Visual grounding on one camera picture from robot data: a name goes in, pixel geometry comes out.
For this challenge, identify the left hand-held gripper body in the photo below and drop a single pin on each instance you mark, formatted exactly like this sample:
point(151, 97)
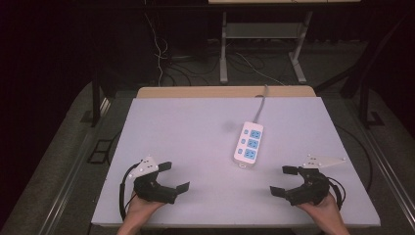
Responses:
point(148, 191)

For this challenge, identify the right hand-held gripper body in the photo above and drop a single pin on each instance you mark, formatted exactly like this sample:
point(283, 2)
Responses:
point(313, 191)

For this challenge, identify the white power strip blue sockets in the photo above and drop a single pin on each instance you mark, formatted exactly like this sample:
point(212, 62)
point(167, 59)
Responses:
point(248, 145)

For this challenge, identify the person's left hand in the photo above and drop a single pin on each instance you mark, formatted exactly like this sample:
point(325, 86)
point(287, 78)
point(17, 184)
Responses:
point(140, 210)

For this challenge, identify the person's right hand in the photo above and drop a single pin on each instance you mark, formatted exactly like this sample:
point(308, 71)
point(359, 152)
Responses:
point(323, 210)

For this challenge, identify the black metal stand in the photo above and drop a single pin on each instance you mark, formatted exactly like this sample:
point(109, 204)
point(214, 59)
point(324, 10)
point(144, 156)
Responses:
point(96, 101)
point(364, 104)

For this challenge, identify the black floor frame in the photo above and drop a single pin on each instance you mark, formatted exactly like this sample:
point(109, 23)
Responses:
point(99, 151)

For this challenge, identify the aluminium rail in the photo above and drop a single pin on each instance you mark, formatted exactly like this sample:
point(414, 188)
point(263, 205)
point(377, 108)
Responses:
point(73, 166)
point(386, 169)

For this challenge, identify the grey metal desk frame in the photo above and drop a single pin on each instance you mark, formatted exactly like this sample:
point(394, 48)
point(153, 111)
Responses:
point(261, 31)

